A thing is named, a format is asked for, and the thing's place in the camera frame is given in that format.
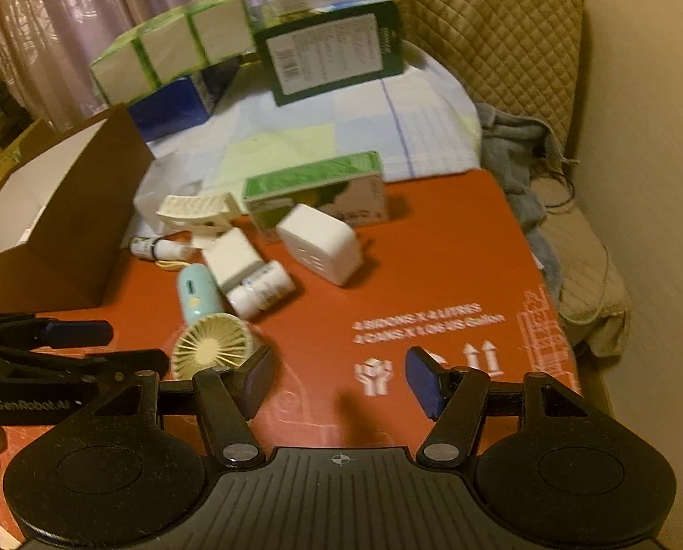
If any red printed cardboard sheet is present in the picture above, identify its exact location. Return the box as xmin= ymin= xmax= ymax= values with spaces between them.
xmin=0 ymin=167 xmax=584 ymax=473

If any green wrapped tissue pack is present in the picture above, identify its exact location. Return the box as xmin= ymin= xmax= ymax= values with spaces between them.
xmin=88 ymin=0 xmax=257 ymax=107

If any beige quilted sofa cover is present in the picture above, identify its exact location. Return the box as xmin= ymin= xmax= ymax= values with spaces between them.
xmin=382 ymin=0 xmax=633 ymax=359

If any grey blue blanket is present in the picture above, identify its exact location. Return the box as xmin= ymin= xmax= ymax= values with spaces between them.
xmin=474 ymin=102 xmax=578 ymax=302

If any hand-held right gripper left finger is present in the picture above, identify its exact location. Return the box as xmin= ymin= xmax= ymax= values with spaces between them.
xmin=60 ymin=346 xmax=276 ymax=468

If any clear plastic bag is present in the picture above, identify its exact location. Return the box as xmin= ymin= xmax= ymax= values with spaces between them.
xmin=133 ymin=157 xmax=206 ymax=233

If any white cube power adapter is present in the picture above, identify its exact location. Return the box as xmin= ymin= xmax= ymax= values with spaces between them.
xmin=202 ymin=227 xmax=263 ymax=294

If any small white dropper bottle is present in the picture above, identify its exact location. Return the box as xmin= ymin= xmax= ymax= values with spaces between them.
xmin=130 ymin=235 xmax=197 ymax=262

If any white pill bottle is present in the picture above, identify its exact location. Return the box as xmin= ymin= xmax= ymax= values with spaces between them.
xmin=227 ymin=260 xmax=295 ymax=319

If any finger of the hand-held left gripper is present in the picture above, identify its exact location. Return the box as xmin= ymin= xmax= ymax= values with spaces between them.
xmin=0 ymin=314 xmax=114 ymax=352
xmin=0 ymin=346 xmax=170 ymax=384

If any brown box white inside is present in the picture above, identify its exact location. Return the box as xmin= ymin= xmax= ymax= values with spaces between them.
xmin=0 ymin=104 xmax=154 ymax=311

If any small green printed carton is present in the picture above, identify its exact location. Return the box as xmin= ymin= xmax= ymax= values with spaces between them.
xmin=243 ymin=150 xmax=389 ymax=242

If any white wall plug adapter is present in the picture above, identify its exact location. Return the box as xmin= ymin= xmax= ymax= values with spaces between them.
xmin=276 ymin=204 xmax=360 ymax=286

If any pale pink curtain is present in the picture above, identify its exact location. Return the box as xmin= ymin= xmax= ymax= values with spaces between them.
xmin=0 ymin=0 xmax=274 ymax=134

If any blue printed box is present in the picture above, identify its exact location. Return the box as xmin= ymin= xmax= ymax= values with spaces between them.
xmin=127 ymin=59 xmax=242 ymax=142

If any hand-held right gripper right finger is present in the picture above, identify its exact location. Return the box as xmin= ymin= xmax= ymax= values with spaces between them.
xmin=405 ymin=346 xmax=617 ymax=465

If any white slotted plastic holder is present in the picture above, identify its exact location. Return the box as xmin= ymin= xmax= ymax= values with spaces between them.
xmin=156 ymin=193 xmax=240 ymax=237

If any teal handheld fan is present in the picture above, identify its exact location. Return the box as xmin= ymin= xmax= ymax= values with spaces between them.
xmin=170 ymin=264 xmax=263 ymax=384

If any dark green carton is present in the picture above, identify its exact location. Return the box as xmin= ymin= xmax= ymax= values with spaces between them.
xmin=253 ymin=0 xmax=405 ymax=106

